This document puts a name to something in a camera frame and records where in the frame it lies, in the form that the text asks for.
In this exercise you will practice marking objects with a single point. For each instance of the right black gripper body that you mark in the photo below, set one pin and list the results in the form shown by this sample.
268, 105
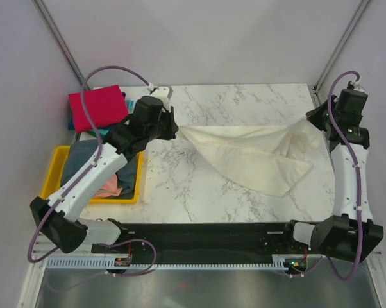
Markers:
320, 118

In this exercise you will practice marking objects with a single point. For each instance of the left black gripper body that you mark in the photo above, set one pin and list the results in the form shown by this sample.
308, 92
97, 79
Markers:
163, 129

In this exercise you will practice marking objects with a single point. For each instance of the cream white t shirt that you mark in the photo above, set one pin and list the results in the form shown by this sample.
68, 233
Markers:
266, 159

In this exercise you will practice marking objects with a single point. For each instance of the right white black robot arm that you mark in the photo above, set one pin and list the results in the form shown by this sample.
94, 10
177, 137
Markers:
350, 233

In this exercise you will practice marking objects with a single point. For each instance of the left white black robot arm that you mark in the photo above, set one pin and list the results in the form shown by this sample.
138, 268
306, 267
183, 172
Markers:
57, 217

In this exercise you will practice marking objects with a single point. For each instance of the folded turquoise t shirt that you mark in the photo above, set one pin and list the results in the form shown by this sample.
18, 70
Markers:
130, 105

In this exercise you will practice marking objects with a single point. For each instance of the folded magenta t shirt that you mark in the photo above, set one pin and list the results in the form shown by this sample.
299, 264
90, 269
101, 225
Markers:
106, 106

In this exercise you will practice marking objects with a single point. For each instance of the pink t shirt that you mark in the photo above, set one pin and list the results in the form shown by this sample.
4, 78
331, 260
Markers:
109, 189

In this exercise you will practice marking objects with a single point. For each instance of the grey blue t shirt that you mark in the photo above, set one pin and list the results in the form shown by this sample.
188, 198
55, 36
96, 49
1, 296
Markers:
81, 151

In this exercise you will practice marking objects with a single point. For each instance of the folded navy blue t shirt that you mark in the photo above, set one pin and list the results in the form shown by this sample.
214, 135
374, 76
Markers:
71, 124

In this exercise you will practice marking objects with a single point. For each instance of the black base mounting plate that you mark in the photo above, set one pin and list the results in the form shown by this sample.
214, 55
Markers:
222, 240

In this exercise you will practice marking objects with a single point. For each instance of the yellow plastic tray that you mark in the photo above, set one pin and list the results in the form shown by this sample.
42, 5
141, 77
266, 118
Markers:
54, 175

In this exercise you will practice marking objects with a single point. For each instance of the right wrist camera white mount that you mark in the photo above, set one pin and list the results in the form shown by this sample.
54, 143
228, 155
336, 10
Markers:
354, 85

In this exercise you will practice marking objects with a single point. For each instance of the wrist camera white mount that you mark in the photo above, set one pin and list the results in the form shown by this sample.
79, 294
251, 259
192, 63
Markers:
163, 93
354, 85

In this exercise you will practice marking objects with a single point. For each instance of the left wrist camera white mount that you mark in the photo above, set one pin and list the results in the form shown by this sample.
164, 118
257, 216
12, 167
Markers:
163, 93

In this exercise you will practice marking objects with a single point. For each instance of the right aluminium frame post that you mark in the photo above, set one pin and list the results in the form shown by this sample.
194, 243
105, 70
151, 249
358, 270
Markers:
347, 34

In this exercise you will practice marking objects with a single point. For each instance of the aluminium frame post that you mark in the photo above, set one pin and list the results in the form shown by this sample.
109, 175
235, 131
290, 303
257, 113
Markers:
58, 38
347, 34

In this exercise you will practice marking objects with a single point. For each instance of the left aluminium frame post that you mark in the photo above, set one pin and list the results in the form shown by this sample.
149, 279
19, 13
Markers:
58, 38

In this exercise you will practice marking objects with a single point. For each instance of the white slotted cable duct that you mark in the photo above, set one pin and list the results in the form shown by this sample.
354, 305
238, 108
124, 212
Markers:
172, 262

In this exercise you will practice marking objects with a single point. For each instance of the aluminium extrusion rail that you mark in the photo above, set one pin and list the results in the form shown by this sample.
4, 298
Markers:
42, 246

